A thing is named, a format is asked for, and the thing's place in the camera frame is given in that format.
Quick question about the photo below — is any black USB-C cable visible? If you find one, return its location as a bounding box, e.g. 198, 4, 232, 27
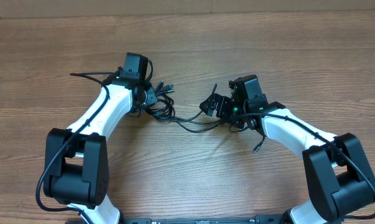
149, 93, 266, 154

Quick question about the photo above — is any black USB-A cable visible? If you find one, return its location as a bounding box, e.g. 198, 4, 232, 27
145, 80, 176, 121

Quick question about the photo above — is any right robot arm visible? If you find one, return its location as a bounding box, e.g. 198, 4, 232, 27
200, 75, 375, 224

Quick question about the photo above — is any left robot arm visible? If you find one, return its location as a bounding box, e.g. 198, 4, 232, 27
35, 53, 157, 223

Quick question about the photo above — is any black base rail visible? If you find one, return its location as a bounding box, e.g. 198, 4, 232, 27
118, 215, 293, 224

